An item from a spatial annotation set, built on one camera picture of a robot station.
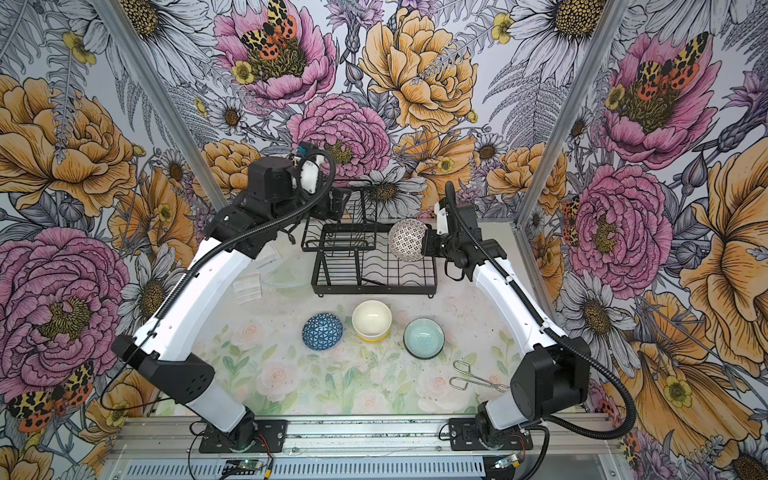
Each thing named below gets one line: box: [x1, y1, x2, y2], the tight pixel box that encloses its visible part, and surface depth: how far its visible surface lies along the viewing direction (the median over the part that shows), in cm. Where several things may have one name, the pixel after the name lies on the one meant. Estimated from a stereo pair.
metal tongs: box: [449, 360, 509, 392], surface depth 85 cm
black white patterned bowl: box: [388, 219, 428, 263], surface depth 85 cm
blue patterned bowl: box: [302, 312, 343, 351], surface depth 92 cm
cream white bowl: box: [352, 300, 393, 343], surface depth 91 cm
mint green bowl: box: [403, 317, 445, 360], surface depth 88 cm
